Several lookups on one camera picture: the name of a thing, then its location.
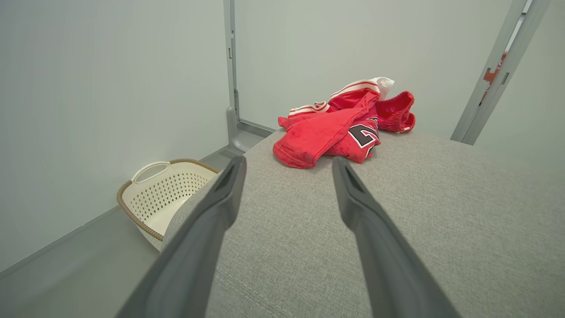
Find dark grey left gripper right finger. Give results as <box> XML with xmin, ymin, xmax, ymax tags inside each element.
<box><xmin>332</xmin><ymin>156</ymin><xmax>462</xmax><ymax>318</ymax></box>

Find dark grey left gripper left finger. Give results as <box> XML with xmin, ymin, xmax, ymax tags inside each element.
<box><xmin>116</xmin><ymin>155</ymin><xmax>247</xmax><ymax>318</ymax></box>

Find red jersey with black print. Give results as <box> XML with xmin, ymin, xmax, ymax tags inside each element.
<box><xmin>273</xmin><ymin>101</ymin><xmax>381</xmax><ymax>169</ymax></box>

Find red shorts with white stripes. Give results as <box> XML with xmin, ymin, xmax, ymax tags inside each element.
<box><xmin>329</xmin><ymin>77</ymin><xmax>416</xmax><ymax>134</ymax></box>

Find cream perforated laundry basket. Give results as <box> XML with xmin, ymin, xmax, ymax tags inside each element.
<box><xmin>117</xmin><ymin>159</ymin><xmax>220</xmax><ymax>252</ymax></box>

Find grey fabric sofa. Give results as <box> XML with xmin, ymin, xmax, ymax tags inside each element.
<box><xmin>161</xmin><ymin>128</ymin><xmax>565</xmax><ymax>318</ymax></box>

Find grey door frame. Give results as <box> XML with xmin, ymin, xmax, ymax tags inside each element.
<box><xmin>450</xmin><ymin>0</ymin><xmax>552</xmax><ymax>145</ymax></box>

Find grey vertical wall post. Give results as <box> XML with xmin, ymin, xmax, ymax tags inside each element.
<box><xmin>222</xmin><ymin>0</ymin><xmax>248</xmax><ymax>154</ymax></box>

